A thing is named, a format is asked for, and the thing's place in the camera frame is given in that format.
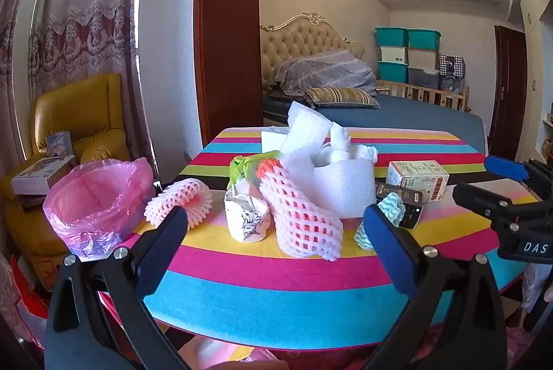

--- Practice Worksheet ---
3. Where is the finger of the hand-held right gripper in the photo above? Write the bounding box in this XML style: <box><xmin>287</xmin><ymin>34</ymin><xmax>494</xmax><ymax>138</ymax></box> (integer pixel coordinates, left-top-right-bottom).
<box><xmin>485</xmin><ymin>156</ymin><xmax>553</xmax><ymax>191</ymax></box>
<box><xmin>453</xmin><ymin>182</ymin><xmax>525</xmax><ymax>230</ymax></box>

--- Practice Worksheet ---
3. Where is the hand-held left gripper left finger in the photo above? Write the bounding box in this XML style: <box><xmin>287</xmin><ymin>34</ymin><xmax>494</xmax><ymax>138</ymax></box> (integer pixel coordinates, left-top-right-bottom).
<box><xmin>44</xmin><ymin>206</ymin><xmax>191</xmax><ymax>370</ymax></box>

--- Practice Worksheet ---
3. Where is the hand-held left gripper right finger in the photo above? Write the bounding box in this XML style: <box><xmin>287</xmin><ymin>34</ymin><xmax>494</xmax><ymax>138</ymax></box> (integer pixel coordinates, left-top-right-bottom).
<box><xmin>363</xmin><ymin>203</ymin><xmax>507</xmax><ymax>370</ymax></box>

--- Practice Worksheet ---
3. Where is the teal zigzag foam wrap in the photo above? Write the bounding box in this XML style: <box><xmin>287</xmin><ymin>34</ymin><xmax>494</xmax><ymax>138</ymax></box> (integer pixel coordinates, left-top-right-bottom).
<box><xmin>354</xmin><ymin>197</ymin><xmax>404</xmax><ymax>250</ymax></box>

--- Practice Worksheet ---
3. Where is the small black box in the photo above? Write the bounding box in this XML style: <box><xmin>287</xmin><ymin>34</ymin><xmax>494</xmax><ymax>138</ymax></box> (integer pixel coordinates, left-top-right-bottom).
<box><xmin>375</xmin><ymin>182</ymin><xmax>424</xmax><ymax>229</ymax></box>

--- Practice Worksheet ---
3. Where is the small pink foam net ring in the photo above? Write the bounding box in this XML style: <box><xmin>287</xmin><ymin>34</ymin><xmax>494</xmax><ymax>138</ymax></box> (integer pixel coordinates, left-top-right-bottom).
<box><xmin>144</xmin><ymin>178</ymin><xmax>213</xmax><ymax>229</ymax></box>

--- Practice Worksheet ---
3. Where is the white carton with red label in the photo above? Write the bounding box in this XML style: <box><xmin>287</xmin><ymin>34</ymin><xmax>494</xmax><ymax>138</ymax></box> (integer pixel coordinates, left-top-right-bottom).
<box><xmin>386</xmin><ymin>160</ymin><xmax>450</xmax><ymax>203</ymax></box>

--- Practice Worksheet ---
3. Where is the white foam block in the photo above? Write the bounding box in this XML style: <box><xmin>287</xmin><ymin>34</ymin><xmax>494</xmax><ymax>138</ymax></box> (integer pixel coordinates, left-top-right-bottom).
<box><xmin>313</xmin><ymin>160</ymin><xmax>376</xmax><ymax>219</ymax></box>

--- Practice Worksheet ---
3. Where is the bin with pink plastic bag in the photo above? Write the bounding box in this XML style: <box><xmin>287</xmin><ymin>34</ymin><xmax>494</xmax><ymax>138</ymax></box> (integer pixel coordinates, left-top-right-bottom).
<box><xmin>43</xmin><ymin>157</ymin><xmax>155</xmax><ymax>262</ymax></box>

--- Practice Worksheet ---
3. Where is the white printed paper cup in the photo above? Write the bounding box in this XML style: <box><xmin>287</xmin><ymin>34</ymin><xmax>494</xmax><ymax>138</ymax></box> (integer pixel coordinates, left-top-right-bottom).
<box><xmin>223</xmin><ymin>180</ymin><xmax>274</xmax><ymax>243</ymax></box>

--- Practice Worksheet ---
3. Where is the orange object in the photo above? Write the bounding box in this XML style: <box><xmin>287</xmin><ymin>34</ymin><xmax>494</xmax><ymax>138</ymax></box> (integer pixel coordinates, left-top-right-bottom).
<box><xmin>255</xmin><ymin>157</ymin><xmax>344</xmax><ymax>262</ymax></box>

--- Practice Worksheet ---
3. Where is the white paper towel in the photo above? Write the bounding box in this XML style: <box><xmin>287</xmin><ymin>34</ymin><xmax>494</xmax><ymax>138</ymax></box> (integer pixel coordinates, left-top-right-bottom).
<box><xmin>346</xmin><ymin>143</ymin><xmax>379</xmax><ymax>164</ymax></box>
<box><xmin>330</xmin><ymin>122</ymin><xmax>359</xmax><ymax>157</ymax></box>

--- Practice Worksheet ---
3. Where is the green plastic wrapper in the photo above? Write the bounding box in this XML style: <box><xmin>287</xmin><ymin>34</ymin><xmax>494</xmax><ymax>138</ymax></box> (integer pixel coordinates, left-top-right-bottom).
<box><xmin>228</xmin><ymin>154</ymin><xmax>277</xmax><ymax>187</ymax></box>

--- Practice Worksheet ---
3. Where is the white foam sheet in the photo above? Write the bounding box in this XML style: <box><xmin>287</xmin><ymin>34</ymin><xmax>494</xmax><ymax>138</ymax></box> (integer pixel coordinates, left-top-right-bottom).
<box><xmin>279</xmin><ymin>101</ymin><xmax>333</xmax><ymax>181</ymax></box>

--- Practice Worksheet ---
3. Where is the white cardboard box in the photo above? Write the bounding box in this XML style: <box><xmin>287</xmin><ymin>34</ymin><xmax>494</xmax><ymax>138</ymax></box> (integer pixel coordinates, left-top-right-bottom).
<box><xmin>260</xmin><ymin>127</ymin><xmax>294</xmax><ymax>155</ymax></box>

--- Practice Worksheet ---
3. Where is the dark wooden door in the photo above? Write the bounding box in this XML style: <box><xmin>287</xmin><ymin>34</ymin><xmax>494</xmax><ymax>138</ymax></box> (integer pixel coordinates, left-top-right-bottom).
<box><xmin>493</xmin><ymin>25</ymin><xmax>528</xmax><ymax>163</ymax></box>

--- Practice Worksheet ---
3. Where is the bed with blue sheet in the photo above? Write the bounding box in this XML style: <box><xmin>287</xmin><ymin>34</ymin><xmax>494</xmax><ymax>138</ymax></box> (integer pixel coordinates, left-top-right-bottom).
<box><xmin>262</xmin><ymin>93</ymin><xmax>489</xmax><ymax>155</ymax></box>

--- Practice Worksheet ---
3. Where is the striped colourful tablecloth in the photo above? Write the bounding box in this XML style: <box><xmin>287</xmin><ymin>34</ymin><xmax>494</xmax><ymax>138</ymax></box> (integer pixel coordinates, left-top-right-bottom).
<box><xmin>97</xmin><ymin>127</ymin><xmax>553</xmax><ymax>351</ymax></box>

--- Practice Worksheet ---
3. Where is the dark plaid bag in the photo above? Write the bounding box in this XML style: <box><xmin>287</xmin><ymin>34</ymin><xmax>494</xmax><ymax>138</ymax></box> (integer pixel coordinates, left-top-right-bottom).
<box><xmin>438</xmin><ymin>54</ymin><xmax>467</xmax><ymax>92</ymax></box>

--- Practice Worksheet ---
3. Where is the pink quilted clothing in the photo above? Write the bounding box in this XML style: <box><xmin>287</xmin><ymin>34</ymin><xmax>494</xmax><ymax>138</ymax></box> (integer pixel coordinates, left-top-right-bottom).
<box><xmin>179</xmin><ymin>333</ymin><xmax>290</xmax><ymax>370</ymax></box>

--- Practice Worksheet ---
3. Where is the white wardrobe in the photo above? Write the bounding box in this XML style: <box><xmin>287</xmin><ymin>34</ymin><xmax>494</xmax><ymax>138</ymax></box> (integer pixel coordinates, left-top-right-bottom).
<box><xmin>518</xmin><ymin>0</ymin><xmax>553</xmax><ymax>163</ymax></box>

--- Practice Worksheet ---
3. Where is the red shopping bag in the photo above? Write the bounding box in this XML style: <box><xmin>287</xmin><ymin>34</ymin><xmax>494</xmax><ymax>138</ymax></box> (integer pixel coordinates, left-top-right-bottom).
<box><xmin>9</xmin><ymin>253</ymin><xmax>50</xmax><ymax>349</ymax></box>

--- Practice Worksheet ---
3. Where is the stack of storage boxes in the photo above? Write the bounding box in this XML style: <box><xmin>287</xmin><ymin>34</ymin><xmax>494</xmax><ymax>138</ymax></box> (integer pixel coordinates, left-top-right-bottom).
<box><xmin>374</xmin><ymin>27</ymin><xmax>442</xmax><ymax>89</ymax></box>

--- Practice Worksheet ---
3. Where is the flat white printed box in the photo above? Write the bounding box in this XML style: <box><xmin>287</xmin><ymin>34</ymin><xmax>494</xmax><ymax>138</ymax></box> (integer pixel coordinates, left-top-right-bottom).
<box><xmin>11</xmin><ymin>156</ymin><xmax>75</xmax><ymax>195</ymax></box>

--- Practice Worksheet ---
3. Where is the small blue box on armchair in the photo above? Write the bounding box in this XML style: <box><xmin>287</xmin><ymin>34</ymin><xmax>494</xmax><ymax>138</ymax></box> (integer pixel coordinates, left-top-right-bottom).
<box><xmin>45</xmin><ymin>131</ymin><xmax>73</xmax><ymax>158</ymax></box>

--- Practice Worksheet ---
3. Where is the yellow leather armchair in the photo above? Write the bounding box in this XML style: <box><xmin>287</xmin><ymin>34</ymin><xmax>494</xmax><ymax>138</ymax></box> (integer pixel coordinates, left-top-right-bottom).
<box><xmin>0</xmin><ymin>73</ymin><xmax>132</xmax><ymax>293</ymax></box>

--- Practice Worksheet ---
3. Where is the striped pillow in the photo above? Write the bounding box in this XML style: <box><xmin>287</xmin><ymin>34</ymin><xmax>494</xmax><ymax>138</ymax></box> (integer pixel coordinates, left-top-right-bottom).
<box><xmin>303</xmin><ymin>87</ymin><xmax>381</xmax><ymax>109</ymax></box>

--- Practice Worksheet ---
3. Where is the beige tufted headboard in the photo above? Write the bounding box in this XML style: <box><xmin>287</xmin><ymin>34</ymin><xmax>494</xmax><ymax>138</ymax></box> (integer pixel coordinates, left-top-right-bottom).
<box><xmin>260</xmin><ymin>12</ymin><xmax>366</xmax><ymax>92</ymax></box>

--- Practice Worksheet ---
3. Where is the pink lace curtain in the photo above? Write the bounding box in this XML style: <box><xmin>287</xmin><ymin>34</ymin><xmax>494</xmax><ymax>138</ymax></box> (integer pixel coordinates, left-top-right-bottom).
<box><xmin>0</xmin><ymin>0</ymin><xmax>27</xmax><ymax>163</ymax></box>
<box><xmin>29</xmin><ymin>0</ymin><xmax>152</xmax><ymax>181</ymax></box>

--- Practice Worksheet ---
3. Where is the wooden bed rail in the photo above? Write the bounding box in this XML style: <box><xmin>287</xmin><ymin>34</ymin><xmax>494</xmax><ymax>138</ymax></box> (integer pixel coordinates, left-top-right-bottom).
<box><xmin>376</xmin><ymin>80</ymin><xmax>469</xmax><ymax>111</ymax></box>

